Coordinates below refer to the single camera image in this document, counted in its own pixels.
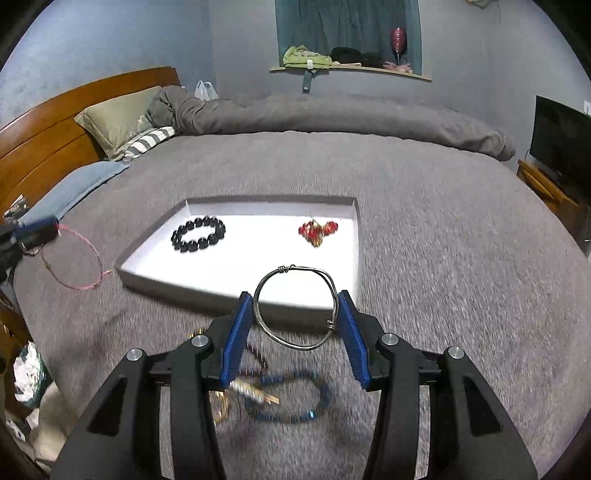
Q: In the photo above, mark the beige cloth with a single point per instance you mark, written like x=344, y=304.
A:
x=51, y=424

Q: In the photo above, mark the black television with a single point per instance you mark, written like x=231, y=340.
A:
x=558, y=138

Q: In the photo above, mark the wooden television stand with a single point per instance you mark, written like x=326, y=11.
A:
x=545, y=189

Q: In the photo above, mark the white and green plastic bag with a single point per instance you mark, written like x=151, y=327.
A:
x=30, y=374

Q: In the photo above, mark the olive pillow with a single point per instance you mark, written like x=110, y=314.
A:
x=115, y=120

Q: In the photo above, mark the green cloth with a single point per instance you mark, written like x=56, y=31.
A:
x=300, y=56

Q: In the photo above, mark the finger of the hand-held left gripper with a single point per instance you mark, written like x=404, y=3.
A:
x=39, y=229

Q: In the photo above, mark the pink cloth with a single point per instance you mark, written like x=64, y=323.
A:
x=399, y=67

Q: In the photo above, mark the rolled grey duvet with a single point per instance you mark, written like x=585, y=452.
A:
x=323, y=117

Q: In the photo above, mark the light blue pillow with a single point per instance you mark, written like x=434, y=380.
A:
x=69, y=189

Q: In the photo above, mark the wooden headboard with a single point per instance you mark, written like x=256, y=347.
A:
x=41, y=138

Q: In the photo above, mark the teal curtain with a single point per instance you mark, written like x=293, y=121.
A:
x=341, y=23

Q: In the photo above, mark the striped pillow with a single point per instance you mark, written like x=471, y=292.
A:
x=147, y=141

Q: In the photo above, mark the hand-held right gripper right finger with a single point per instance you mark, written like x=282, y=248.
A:
x=353, y=341

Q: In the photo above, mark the grey bed blanket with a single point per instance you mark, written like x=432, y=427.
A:
x=438, y=277

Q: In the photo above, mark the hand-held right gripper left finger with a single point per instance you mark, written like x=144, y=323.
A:
x=235, y=341

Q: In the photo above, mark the red bead ornament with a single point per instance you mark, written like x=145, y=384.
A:
x=314, y=232

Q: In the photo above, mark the phone with patterned case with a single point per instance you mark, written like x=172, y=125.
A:
x=16, y=207

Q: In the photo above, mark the red wine glass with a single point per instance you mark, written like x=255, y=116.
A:
x=398, y=39

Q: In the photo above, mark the black cloth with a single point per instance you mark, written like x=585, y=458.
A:
x=346, y=55

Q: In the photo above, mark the white shallow tray box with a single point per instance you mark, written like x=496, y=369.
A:
x=258, y=258

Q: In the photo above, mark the wooden window sill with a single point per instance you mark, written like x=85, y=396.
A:
x=369, y=69

